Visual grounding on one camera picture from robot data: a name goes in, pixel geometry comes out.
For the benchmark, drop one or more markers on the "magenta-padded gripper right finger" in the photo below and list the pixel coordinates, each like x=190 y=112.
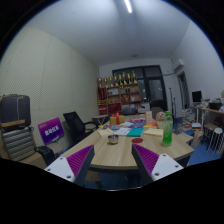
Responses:
x=148 y=160

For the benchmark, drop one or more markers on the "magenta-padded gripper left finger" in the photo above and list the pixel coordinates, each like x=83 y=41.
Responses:
x=78 y=161

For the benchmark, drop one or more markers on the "green drink bottle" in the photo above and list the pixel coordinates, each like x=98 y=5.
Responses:
x=167 y=133

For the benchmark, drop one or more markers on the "flat round red coaster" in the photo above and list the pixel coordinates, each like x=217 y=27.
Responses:
x=137 y=140

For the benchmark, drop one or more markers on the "large cream book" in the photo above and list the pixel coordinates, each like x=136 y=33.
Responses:
x=153 y=132

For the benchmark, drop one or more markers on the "teal book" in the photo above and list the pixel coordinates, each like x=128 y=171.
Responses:
x=135 y=132

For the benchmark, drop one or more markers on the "black bag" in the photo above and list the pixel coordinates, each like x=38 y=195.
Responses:
x=46 y=155

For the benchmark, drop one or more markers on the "orange book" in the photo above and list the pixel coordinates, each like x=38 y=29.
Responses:
x=150 y=124

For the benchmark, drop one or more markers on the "black office chair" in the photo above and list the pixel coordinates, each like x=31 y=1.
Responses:
x=74 y=125

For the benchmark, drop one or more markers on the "white book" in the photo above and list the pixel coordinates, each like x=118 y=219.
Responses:
x=122 y=131

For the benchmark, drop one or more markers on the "small cream book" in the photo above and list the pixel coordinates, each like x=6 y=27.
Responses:
x=105 y=132

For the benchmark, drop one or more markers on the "small metal cup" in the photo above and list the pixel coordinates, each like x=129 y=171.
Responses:
x=113 y=140

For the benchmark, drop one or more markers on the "purple sign board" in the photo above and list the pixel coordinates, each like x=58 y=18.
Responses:
x=50 y=130

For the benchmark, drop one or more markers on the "orange standing card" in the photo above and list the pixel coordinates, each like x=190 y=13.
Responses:
x=148 y=117

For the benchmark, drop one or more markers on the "pink flowers in pot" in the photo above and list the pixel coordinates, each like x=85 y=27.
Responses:
x=160 y=116

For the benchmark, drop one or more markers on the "blue colourful book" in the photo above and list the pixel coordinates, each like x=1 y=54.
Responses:
x=110 y=127

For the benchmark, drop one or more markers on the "yellow gift box red ribbon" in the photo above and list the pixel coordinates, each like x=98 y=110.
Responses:
x=116 y=119

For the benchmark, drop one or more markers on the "silver ribbed suitcase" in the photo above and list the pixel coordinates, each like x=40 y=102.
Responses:
x=18 y=145

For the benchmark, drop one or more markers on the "wooden shelf unit with trophies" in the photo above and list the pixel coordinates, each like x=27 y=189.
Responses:
x=115 y=96

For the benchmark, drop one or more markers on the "black framed glass door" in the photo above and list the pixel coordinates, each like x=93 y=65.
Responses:
x=153 y=86

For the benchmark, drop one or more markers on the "white round stool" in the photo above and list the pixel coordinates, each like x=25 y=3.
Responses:
x=217 y=131

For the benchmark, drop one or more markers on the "wooden side desk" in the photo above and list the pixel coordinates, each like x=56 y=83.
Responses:
x=211 y=111

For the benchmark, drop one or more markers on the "black computer monitor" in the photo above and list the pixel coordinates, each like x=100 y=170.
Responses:
x=196 y=96

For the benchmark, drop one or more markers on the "black suitcase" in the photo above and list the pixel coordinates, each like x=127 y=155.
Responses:
x=15 y=111

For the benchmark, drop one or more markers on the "white air conditioner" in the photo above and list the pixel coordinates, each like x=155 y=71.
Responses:
x=179 y=64

